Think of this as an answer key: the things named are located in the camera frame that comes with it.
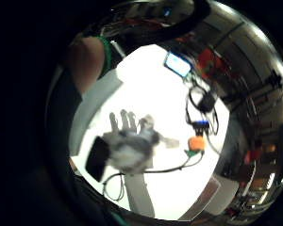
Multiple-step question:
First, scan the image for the green circuit piece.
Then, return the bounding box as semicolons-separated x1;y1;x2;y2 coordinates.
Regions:
184;149;202;158

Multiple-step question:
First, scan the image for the orange block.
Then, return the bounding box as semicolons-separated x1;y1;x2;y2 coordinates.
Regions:
187;136;207;153

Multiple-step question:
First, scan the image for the black blue connector hub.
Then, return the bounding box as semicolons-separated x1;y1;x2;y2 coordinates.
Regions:
191;120;210;131

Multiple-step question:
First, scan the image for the thin black cable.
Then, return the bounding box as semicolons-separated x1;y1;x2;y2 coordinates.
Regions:
102;151;206;202

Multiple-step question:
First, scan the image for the grey board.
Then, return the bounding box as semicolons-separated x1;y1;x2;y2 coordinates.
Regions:
68;69;125;156

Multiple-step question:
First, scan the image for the phone with lit screen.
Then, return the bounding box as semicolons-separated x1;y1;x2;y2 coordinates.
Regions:
163;51;193;79

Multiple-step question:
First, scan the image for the grey white soft toy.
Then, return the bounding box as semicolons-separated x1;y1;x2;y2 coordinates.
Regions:
103;114;181;175

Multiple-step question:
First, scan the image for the red background object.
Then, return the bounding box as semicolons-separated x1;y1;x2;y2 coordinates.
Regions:
198;47;225;80

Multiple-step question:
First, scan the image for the black box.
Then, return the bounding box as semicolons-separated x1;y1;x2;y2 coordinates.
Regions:
84;136;111;183

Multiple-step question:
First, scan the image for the grey white box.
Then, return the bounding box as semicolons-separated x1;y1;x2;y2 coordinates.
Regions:
178;174;241;221

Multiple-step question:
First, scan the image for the black power adapter with cable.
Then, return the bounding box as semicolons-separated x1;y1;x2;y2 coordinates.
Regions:
185;85;221;137

